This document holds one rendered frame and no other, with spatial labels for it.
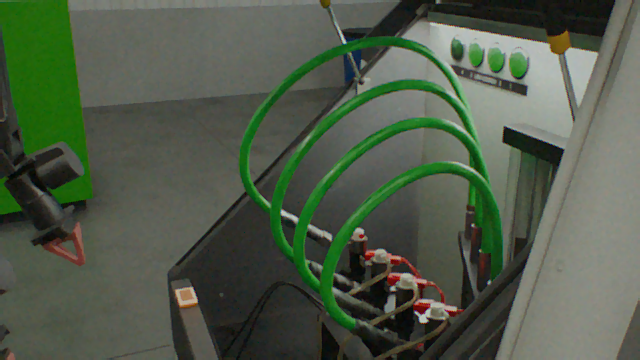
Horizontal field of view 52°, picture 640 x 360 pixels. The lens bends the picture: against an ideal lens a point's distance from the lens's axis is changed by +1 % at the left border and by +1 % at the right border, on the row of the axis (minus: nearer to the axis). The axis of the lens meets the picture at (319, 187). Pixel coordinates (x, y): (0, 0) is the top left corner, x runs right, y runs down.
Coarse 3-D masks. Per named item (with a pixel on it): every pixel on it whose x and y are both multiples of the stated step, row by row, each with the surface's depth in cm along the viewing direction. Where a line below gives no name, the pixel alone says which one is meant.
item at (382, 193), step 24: (432, 168) 71; (456, 168) 72; (384, 192) 69; (480, 192) 74; (360, 216) 69; (336, 240) 70; (336, 264) 70; (336, 312) 72; (360, 336) 74; (384, 336) 76
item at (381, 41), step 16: (336, 48) 88; (352, 48) 89; (416, 48) 92; (304, 64) 87; (320, 64) 88; (288, 80) 87; (448, 80) 96; (272, 96) 87; (464, 96) 97; (256, 112) 87; (256, 128) 88; (240, 160) 88; (240, 176) 90; (256, 192) 91
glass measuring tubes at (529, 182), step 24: (528, 144) 96; (552, 144) 91; (528, 168) 98; (552, 168) 96; (528, 192) 99; (504, 216) 105; (528, 216) 101; (504, 240) 106; (528, 240) 103; (504, 264) 107
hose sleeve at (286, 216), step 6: (282, 210) 93; (282, 216) 93; (288, 216) 93; (294, 216) 94; (282, 222) 93; (288, 222) 94; (294, 222) 94; (294, 228) 94; (312, 228) 95; (306, 234) 95; (312, 234) 96; (318, 234) 96; (318, 240) 96
